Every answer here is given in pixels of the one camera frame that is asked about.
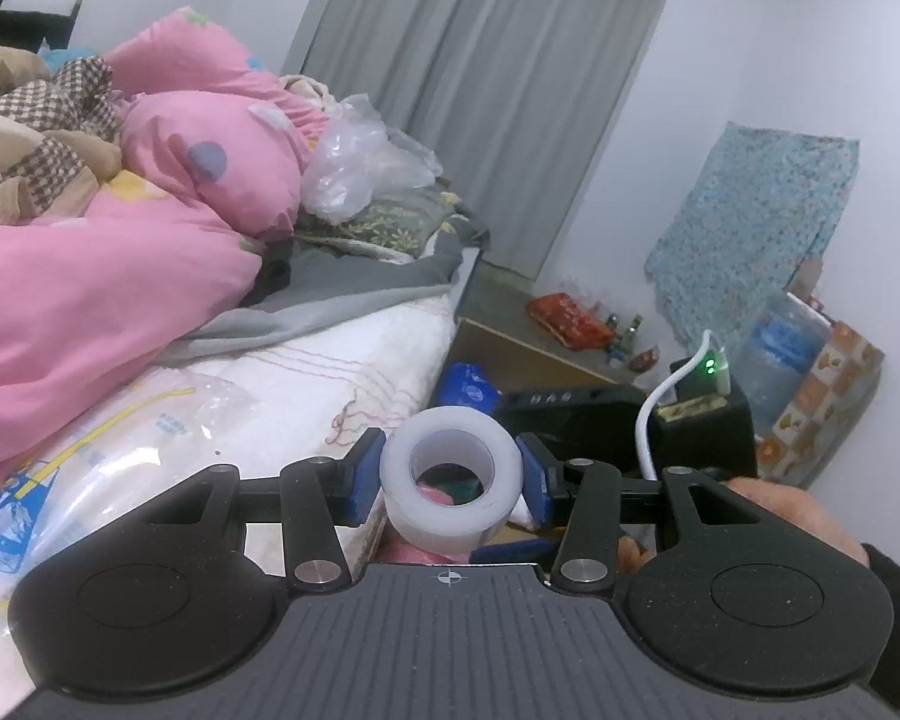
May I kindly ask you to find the blue floral cloth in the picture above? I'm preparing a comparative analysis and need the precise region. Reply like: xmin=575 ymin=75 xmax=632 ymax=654
xmin=644 ymin=122 xmax=860 ymax=349

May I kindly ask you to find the green patterned pillow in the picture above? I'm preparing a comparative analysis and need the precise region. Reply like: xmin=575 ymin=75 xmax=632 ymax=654
xmin=295 ymin=184 xmax=468 ymax=262

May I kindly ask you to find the pink duvet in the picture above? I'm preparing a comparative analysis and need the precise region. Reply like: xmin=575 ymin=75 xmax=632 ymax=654
xmin=0 ymin=7 xmax=326 ymax=484

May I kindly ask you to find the person's right hand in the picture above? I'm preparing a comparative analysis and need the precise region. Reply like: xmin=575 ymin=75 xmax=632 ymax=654
xmin=616 ymin=476 xmax=870 ymax=579

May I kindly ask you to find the clear plastic bag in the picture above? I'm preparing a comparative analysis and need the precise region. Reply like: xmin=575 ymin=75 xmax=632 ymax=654
xmin=301 ymin=94 xmax=442 ymax=226

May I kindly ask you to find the white tape roll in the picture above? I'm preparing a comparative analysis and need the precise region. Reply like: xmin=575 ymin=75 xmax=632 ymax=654
xmin=380 ymin=406 xmax=523 ymax=556

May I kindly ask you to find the brown checkered blanket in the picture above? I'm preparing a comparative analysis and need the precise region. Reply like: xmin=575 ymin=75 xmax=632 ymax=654
xmin=0 ymin=46 xmax=123 ymax=226

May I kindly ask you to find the patterned covered stand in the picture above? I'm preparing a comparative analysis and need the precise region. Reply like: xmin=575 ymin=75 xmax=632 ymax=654
xmin=756 ymin=322 xmax=884 ymax=489

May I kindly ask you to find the grey curtain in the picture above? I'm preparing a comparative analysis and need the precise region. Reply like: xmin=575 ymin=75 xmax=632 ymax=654
xmin=302 ymin=0 xmax=665 ymax=278

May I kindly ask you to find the red snack bag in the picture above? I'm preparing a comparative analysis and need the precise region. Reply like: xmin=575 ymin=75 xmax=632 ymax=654
xmin=526 ymin=293 xmax=616 ymax=351

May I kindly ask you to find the large water bottle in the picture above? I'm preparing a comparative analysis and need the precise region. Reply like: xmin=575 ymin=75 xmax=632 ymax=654
xmin=731 ymin=291 xmax=831 ymax=434

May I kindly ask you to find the white charging cable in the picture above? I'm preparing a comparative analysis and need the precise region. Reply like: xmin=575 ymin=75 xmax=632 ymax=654
xmin=635 ymin=328 xmax=732 ymax=481

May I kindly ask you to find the blue pack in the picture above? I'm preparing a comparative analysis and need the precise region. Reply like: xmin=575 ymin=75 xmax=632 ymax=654
xmin=432 ymin=362 xmax=502 ymax=413

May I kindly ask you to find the grey bed sheet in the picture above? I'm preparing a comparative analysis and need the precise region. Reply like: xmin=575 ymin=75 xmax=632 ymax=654
xmin=155 ymin=213 xmax=487 ymax=367

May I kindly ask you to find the clear zip bag on bed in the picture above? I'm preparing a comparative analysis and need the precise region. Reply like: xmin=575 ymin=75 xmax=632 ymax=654
xmin=0 ymin=369 xmax=256 ymax=608

